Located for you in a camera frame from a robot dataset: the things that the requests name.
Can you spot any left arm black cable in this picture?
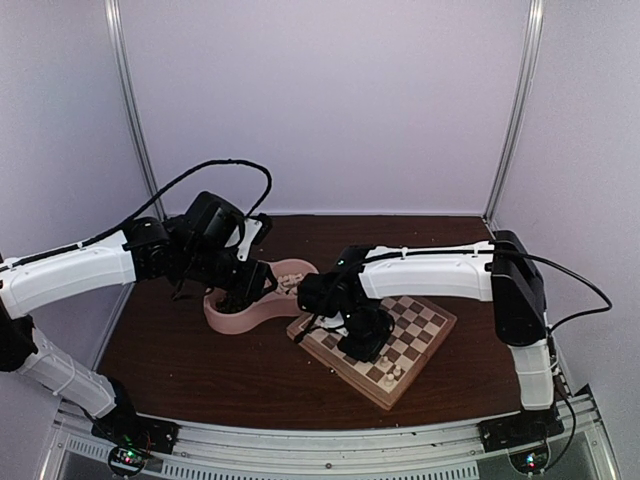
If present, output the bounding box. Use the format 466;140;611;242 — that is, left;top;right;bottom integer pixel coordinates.
79;158;274;246

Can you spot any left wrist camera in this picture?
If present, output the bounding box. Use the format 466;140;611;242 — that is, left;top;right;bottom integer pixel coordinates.
231;213;273;261

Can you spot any dark chess pieces pile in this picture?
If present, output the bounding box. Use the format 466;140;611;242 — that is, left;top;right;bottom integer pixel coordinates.
215;294;251;315

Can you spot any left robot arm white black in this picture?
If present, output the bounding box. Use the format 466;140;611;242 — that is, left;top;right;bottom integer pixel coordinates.
1;192;276;444

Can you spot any front aluminium rail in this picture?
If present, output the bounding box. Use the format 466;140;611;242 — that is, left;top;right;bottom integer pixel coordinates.
36;395;621;479

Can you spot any light chess pieces pile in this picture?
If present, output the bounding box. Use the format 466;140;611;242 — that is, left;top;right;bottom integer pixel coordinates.
275;273;304;297

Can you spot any pink double bowl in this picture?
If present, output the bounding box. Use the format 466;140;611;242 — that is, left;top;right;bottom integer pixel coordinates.
203;258;318;335

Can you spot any left aluminium frame post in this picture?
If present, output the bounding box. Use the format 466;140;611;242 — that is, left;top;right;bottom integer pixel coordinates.
104;0;159;198

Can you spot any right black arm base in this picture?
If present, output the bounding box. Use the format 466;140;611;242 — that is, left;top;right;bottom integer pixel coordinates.
478;411;565;476

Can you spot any wooden chess board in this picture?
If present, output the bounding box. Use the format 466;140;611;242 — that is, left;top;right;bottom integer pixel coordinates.
286;294;458;412

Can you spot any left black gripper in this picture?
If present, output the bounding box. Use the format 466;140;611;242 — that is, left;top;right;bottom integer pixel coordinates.
181;244;278;302

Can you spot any aluminium frame post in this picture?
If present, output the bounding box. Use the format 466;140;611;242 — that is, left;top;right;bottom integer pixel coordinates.
483;0;545;230
104;0;159;198

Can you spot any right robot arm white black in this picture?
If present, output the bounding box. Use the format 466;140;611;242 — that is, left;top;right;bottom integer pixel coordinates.
297;231;554;442

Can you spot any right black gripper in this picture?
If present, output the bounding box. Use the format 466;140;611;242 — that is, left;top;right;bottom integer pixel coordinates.
339;298;396;362

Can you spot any right aluminium frame post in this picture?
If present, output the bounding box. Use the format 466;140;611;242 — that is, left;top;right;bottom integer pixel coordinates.
483;0;545;230

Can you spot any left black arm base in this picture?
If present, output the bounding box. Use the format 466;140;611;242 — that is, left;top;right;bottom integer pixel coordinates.
90;417;179;478

